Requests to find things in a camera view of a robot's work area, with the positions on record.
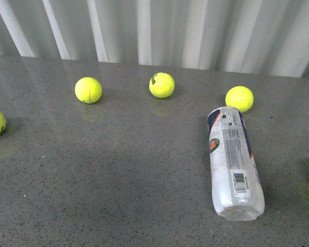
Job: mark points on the middle tennis ball with logo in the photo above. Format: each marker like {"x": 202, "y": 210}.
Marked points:
{"x": 161, "y": 85}

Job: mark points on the tennis ball behind can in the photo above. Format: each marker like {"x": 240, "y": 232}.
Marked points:
{"x": 240, "y": 97}

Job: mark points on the clear plastic tennis ball can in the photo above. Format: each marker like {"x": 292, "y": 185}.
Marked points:
{"x": 237, "y": 193}

